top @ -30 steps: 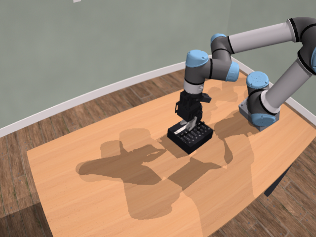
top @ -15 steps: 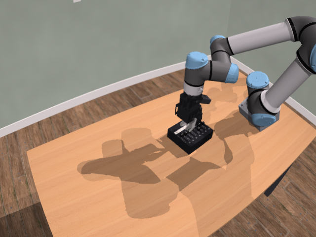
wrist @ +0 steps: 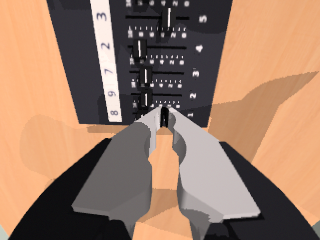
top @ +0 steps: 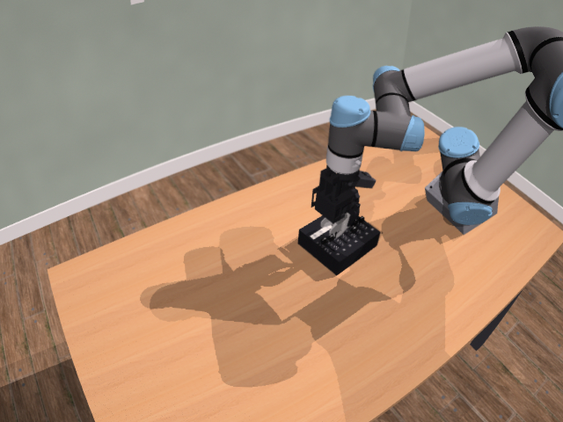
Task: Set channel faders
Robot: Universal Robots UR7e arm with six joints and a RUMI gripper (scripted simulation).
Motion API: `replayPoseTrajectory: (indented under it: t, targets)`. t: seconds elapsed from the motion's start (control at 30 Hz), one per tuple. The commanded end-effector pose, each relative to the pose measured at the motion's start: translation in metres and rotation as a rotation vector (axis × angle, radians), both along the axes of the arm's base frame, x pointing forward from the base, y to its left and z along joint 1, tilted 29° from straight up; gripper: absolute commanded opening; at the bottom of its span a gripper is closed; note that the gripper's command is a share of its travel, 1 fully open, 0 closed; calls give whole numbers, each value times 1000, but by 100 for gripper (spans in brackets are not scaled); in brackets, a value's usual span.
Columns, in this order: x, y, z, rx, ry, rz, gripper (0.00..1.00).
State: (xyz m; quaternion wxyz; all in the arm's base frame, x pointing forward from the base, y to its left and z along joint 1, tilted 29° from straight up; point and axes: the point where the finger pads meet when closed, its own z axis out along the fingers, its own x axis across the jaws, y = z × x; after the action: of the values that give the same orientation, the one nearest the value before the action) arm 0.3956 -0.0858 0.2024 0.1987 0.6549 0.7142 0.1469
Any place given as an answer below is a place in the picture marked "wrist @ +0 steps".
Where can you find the black lighting desk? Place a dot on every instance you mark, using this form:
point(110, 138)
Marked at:
point(176, 67)

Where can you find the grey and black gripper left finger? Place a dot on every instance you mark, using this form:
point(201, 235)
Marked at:
point(111, 181)

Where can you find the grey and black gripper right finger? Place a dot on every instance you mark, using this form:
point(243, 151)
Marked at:
point(216, 184)

